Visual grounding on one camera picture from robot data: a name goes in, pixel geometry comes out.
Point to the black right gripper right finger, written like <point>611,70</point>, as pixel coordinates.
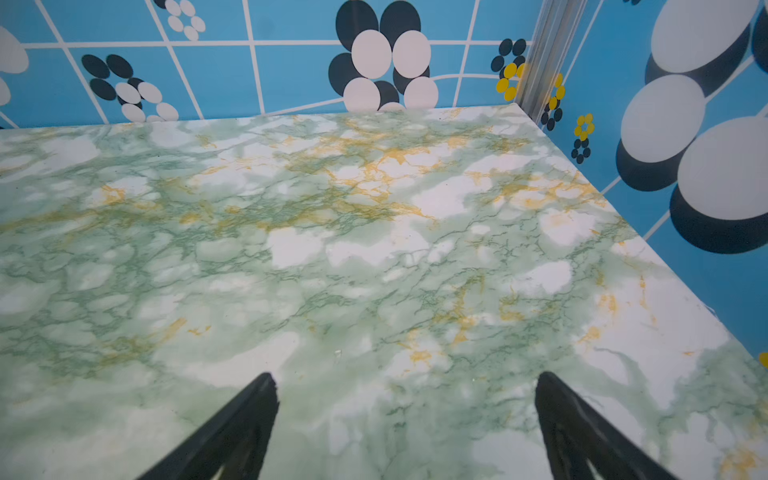
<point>581,443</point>

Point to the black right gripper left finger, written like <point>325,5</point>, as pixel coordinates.
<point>230,445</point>

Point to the aluminium corner post right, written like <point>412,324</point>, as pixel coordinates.
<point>553,35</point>

